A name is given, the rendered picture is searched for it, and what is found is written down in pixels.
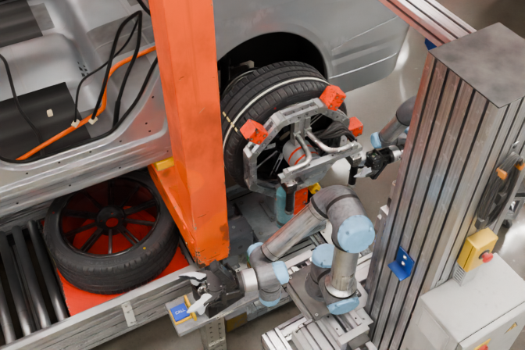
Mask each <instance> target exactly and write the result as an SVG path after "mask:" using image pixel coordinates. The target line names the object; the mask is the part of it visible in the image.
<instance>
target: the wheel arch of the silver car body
mask: <svg viewBox="0 0 525 350"><path fill-rule="evenodd" d="M226 54H227V55H229V56H230V65H229V67H231V66H235V65H237V64H240V63H244V62H247V61H249V60H251V61H253V62H254V63H257V67H264V66H268V65H269V64H273V63H278V62H283V61H297V62H302V63H307V64H309V65H310V66H313V67H314V68H315V69H317V70H318V71H319V72H320V73H321V75H322V76H323V77H324V78H325V79H326V80H327V81H328V82H329V71H328V66H327V61H326V59H325V56H324V54H323V53H322V51H321V50H320V48H319V47H318V45H317V44H316V43H315V42H314V41H312V40H311V39H309V38H308V37H306V36H305V35H302V34H299V33H296V32H292V31H286V30H277V31H270V32H266V33H263V34H258V35H256V36H254V37H250V38H249V39H247V40H245V41H243V42H241V43H239V44H238V45H235V46H234V47H233V48H232V49H230V50H229V51H228V52H226V53H225V54H224V55H226ZM224 55H222V56H221V57H220V58H219V59H218V60H217V71H219V70H220V65H219V60H220V59H221V58H222V57H223V56H224Z"/></svg>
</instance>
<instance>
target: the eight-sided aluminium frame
mask: <svg viewBox="0 0 525 350"><path fill-rule="evenodd" d="M318 113H322V114H323V115H325V116H328V117H329V118H331V119H332V120H335V121H341V122H342V123H343V124H344V125H345V126H346V127H347V128H348V127H349V124H350V123H349V121H350V119H349V118H348V117H347V116H346V115H345V114H344V113H343V112H342V111H341V110H339V109H337V111H334V110H332V109H328V107H327V105H326V104H325V103H324V102H323V101H322V100H321V99H320V98H312V99H311V100H309V101H307V102H303V103H301V104H298V105H295V106H292V107H290V108H287V109H284V110H281V111H280V110H279V111H278V112H275V113H274V114H273V115H272V116H271V117H270V118H269V119H268V121H267V122H266V123H265V124H264V125H263V127H264V128H265V129H266V131H267V132H268V134H269V135H268V136H267V137H266V138H265V140H264V141H263V142H262V143H261V144H260V145H257V144H255V143H252V142H249V143H248V144H247V145H246V146H245V148H244V149H243V153H242V154H243V160H244V182H245V184H246V185H247V187H248V189H249V190H250V191H253V192H254V191H255V192H258V193H260V194H264V195H268V196H270V197H273V198H277V189H278V188H279V186H281V185H280V183H279V184H271V183H269V182H266V181H264V180H260V179H257V157H258V155H259V154H260V153H261V152H262V151H263V149H264V148H265V147H266V146H267V145H268V144H269V143H270V142H271V141H272V140H273V138H274V137H275V136H276V135H277V134H278V132H279V131H280V130H281V129H282V128H283V127H284V126H287V125H289V124H291V123H294V122H296V121H298V120H303V119H305V118H306V117H309V116H314V115H316V114H318ZM346 143H347V138H346V136H345V135H343V136H341V137H338V138H334V139H333V144H332V145H331V146H330V148H338V147H341V146H343V145H346ZM334 164H335V162H333V163H331V164H328V165H326V167H327V170H329V169H330V168H331V167H332V166H333V165H334ZM294 180H295V181H296V183H297V190H296V191H299V190H301V189H303V188H306V187H308V186H310V185H308V184H305V183H304V182H303V181H302V179H300V178H299V177H296V178H294Z"/></svg>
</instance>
